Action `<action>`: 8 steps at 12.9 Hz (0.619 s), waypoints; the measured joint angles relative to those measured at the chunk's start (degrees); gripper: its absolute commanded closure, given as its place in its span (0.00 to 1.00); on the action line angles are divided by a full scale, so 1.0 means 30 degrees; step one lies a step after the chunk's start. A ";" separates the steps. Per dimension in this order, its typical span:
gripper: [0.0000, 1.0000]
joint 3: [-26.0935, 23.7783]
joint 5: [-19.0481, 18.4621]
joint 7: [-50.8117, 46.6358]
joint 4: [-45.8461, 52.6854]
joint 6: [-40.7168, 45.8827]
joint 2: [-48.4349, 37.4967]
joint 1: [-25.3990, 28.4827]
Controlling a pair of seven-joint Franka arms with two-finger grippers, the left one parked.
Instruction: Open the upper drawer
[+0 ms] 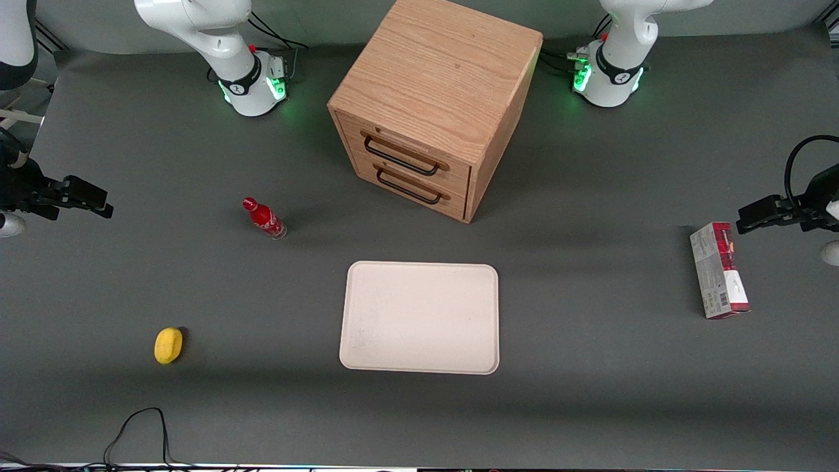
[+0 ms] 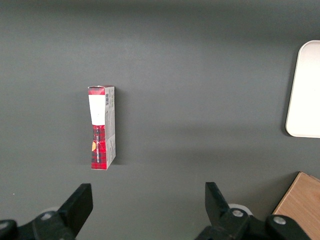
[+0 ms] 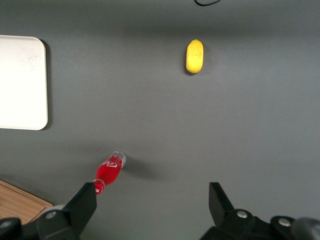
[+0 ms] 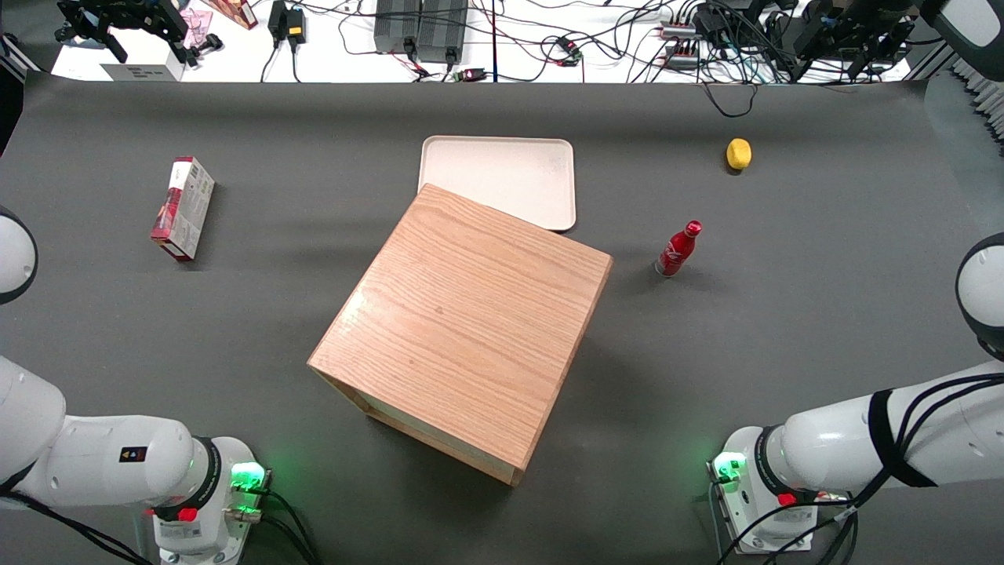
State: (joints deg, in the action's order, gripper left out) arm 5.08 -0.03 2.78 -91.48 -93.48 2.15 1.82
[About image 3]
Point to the yellow lemon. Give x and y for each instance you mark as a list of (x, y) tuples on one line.
[(194, 57)]

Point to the wooden drawer cabinet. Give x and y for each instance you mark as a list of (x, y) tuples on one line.
[(15, 202)]

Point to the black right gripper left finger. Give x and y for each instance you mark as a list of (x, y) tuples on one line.
[(75, 212)]

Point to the red drink bottle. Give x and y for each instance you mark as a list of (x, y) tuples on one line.
[(107, 172)]

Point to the white rectangular tray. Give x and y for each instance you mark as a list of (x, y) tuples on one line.
[(22, 82)]

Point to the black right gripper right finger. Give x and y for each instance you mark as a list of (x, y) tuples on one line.
[(225, 215)]

